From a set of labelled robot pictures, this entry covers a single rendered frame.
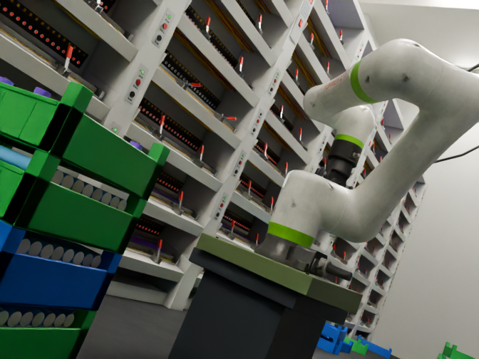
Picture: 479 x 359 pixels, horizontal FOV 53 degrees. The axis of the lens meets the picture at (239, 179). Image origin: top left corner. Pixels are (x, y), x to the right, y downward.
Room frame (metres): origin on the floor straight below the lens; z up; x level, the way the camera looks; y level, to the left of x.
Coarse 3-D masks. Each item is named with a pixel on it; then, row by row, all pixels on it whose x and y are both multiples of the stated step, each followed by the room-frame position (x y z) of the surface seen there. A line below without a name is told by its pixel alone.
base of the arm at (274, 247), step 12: (264, 240) 1.24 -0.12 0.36; (276, 240) 1.21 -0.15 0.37; (288, 240) 1.20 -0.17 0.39; (264, 252) 1.21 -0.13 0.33; (276, 252) 1.19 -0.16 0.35; (288, 252) 1.20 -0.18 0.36; (300, 252) 1.19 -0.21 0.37; (312, 252) 1.17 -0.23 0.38; (288, 264) 1.18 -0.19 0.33; (300, 264) 1.16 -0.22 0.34; (312, 264) 1.17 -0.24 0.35; (324, 264) 1.18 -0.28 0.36; (348, 276) 1.15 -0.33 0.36
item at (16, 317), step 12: (0, 312) 0.53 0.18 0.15; (12, 312) 0.55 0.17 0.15; (24, 312) 0.57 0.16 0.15; (36, 312) 0.59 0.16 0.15; (48, 312) 0.61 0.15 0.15; (60, 312) 0.63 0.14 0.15; (72, 312) 0.66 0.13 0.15; (0, 324) 0.54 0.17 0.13; (12, 324) 0.56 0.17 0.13; (24, 324) 0.57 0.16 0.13; (36, 324) 0.59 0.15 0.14; (48, 324) 0.61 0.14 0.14; (60, 324) 0.63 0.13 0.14
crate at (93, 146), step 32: (0, 96) 0.53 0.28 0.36; (32, 96) 0.51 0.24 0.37; (64, 96) 0.49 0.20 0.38; (0, 128) 0.52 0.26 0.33; (32, 128) 0.50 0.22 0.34; (64, 128) 0.49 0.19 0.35; (96, 128) 0.53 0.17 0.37; (64, 160) 0.51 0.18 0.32; (96, 160) 0.55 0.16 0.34; (128, 160) 0.60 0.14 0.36; (160, 160) 0.66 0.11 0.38; (128, 192) 0.63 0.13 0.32
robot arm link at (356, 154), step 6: (336, 144) 1.39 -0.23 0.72; (342, 144) 1.37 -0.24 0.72; (348, 144) 1.37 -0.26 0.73; (354, 144) 1.37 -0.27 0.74; (330, 150) 1.40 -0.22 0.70; (336, 150) 1.38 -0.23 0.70; (342, 150) 1.37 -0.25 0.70; (348, 150) 1.37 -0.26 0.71; (354, 150) 1.37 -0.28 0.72; (360, 150) 1.38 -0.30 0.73; (330, 156) 1.40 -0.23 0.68; (336, 156) 1.38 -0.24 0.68; (342, 156) 1.37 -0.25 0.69; (348, 156) 1.36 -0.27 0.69; (354, 156) 1.36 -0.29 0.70; (348, 162) 1.38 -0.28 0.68; (354, 162) 1.38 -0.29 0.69
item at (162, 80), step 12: (156, 72) 1.49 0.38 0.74; (156, 84) 1.67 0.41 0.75; (168, 84) 1.55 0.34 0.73; (180, 96) 1.62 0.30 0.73; (192, 108) 1.69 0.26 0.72; (204, 108) 1.72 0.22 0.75; (204, 120) 1.76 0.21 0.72; (216, 120) 1.81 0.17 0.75; (228, 120) 2.04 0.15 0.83; (216, 132) 1.85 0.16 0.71; (228, 132) 1.90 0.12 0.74; (240, 132) 2.00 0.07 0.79
